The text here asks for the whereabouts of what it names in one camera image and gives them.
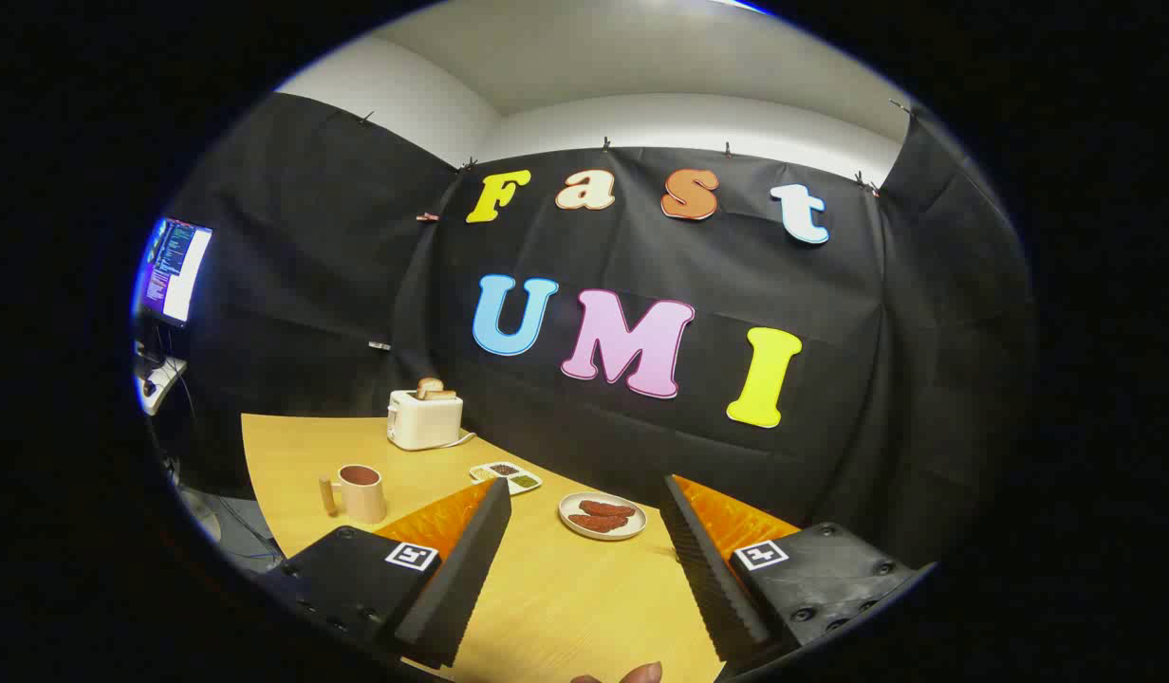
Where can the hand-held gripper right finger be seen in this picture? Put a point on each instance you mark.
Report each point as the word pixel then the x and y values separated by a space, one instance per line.
pixel 713 588

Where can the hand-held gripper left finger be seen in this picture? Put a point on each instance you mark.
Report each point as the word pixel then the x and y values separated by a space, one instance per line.
pixel 456 588

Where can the white round plate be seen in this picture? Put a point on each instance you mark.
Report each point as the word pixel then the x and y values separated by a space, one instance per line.
pixel 632 526

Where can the wooden table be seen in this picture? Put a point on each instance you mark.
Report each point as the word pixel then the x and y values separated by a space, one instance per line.
pixel 565 607

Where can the white divided condiment dish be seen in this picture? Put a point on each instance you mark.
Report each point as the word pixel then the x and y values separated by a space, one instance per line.
pixel 505 478

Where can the reddish brown food piece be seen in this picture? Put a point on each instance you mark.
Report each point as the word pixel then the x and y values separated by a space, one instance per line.
pixel 596 523
pixel 608 508

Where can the cream toaster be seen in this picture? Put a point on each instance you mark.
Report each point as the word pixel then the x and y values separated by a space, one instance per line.
pixel 423 422

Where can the white side desk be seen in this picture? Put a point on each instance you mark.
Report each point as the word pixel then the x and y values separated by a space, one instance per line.
pixel 159 389

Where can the computer monitor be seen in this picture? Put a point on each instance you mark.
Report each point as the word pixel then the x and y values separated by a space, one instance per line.
pixel 178 270

